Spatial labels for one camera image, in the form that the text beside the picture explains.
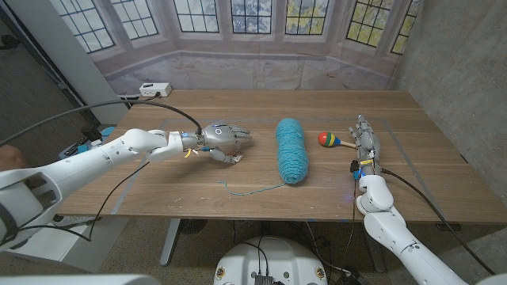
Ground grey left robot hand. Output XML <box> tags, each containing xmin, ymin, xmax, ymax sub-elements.
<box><xmin>193</xmin><ymin>123</ymin><xmax>253</xmax><ymax>165</ymax></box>

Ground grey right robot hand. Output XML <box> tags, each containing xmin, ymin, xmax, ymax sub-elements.
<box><xmin>348</xmin><ymin>114</ymin><xmax>383</xmax><ymax>177</ymax></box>

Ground striped wooden maraca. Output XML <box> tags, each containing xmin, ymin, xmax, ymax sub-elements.
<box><xmin>318</xmin><ymin>131</ymin><xmax>357</xmax><ymax>150</ymax></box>

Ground teal yarn skein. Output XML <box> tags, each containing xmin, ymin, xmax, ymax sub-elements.
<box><xmin>216</xmin><ymin>117</ymin><xmax>310</xmax><ymax>197</ymax></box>

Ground printed window backdrop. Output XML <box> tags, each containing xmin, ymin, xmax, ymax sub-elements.
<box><xmin>47</xmin><ymin>0</ymin><xmax>425</xmax><ymax>92</ymax></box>

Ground white power strip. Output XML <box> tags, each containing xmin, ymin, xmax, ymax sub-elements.
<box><xmin>138</xmin><ymin>82</ymin><xmax>173</xmax><ymax>98</ymax></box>

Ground black round floor fan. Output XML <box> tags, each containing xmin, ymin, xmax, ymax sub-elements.
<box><xmin>180</xmin><ymin>218</ymin><xmax>208</xmax><ymax>236</ymax></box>

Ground grey tape outline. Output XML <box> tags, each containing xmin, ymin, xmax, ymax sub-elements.
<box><xmin>110</xmin><ymin>116</ymin><xmax>449</xmax><ymax>222</ymax></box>

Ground grey table leg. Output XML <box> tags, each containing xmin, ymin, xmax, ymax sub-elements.
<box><xmin>159</xmin><ymin>218</ymin><xmax>182</xmax><ymax>267</ymax></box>

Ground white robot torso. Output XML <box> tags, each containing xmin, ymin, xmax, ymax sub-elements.
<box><xmin>213</xmin><ymin>236</ymin><xmax>329</xmax><ymax>285</ymax></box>

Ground white leaning panel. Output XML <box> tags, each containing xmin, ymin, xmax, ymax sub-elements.
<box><xmin>6</xmin><ymin>0</ymin><xmax>130</xmax><ymax>124</ymax></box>

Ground white floor platform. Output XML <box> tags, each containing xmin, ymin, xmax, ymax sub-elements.
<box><xmin>11</xmin><ymin>215</ymin><xmax>130</xmax><ymax>274</ymax></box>

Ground person bare knee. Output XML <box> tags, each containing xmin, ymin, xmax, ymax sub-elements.
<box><xmin>0</xmin><ymin>144</ymin><xmax>29</xmax><ymax>172</ymax></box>

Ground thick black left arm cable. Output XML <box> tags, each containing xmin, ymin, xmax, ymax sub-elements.
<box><xmin>0</xmin><ymin>99</ymin><xmax>204</xmax><ymax>147</ymax></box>

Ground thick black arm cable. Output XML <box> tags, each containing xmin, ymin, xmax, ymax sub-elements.
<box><xmin>0</xmin><ymin>99</ymin><xmax>204</xmax><ymax>147</ymax></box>
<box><xmin>379</xmin><ymin>167</ymin><xmax>497</xmax><ymax>276</ymax></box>

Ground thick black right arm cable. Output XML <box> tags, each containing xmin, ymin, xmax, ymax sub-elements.
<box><xmin>379</xmin><ymin>167</ymin><xmax>497</xmax><ymax>276</ymax></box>

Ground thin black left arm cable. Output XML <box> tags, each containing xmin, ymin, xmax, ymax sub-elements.
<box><xmin>0</xmin><ymin>161</ymin><xmax>151</xmax><ymax>242</ymax></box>

